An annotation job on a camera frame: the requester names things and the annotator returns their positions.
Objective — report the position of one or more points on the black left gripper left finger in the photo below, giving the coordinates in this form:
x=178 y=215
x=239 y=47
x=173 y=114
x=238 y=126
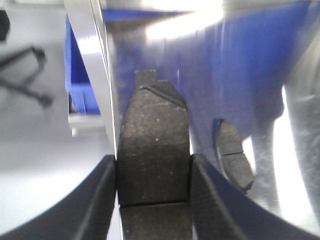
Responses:
x=84 y=214

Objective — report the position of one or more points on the stainless steel roller rack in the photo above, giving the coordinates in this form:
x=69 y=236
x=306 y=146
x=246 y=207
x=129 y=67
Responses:
x=87 y=23

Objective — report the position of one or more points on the left blue plastic bin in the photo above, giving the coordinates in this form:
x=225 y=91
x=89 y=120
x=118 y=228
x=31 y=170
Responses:
x=77 y=82

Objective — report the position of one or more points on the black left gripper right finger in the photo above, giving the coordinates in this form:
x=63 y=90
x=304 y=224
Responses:
x=221 y=212

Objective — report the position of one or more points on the black office chair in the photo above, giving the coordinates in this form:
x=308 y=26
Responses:
x=20 y=68

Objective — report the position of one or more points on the grey brake pad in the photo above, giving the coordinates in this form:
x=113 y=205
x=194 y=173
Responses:
x=153 y=163
x=230 y=153

